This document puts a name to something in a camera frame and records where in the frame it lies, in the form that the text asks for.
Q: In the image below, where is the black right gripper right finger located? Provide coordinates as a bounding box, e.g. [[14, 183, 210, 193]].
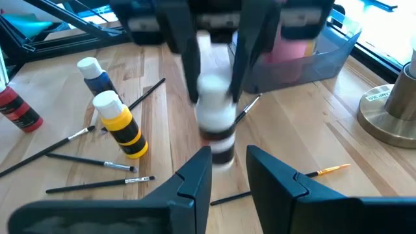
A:
[[246, 144, 416, 234]]

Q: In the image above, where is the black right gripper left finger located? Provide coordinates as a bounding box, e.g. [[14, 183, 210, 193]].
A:
[[8, 146, 213, 234]]

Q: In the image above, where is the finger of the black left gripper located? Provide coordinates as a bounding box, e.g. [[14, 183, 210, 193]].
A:
[[110, 0, 202, 103], [231, 0, 335, 102]]

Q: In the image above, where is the large pink paint bottle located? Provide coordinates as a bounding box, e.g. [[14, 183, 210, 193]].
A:
[[265, 31, 308, 82]]

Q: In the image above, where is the small white paint bottle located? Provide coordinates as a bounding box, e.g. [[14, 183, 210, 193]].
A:
[[194, 73, 237, 172]]

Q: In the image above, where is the small purple paint bottle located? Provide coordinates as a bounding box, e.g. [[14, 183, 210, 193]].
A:
[[77, 57, 122, 102]]

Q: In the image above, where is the small yellow paint bottle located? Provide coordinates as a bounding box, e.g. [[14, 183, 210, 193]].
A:
[[92, 90, 150, 160]]

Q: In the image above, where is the small red paint bottle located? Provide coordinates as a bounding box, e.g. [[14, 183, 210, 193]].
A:
[[0, 79, 44, 133]]

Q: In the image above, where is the black paintbrush gold ferrule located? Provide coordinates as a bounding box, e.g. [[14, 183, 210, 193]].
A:
[[209, 163, 352, 207]]

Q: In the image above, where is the grey plastic bin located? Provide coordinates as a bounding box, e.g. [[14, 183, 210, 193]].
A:
[[242, 8, 362, 94]]

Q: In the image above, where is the black paintbrush silver ferrule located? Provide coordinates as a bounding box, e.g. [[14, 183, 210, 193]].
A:
[[99, 77, 166, 133], [0, 125, 96, 179], [233, 93, 263, 126], [45, 175, 157, 195], [44, 152, 139, 174]]

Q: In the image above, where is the white bulb brass lamp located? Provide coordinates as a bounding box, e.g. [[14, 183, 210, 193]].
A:
[[356, 48, 416, 150]]

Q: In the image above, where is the teal sheet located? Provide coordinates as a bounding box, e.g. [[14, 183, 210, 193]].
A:
[[1, 12, 53, 40]]

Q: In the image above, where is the white metal bracket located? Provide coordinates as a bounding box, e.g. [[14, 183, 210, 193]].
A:
[[0, 48, 9, 88]]

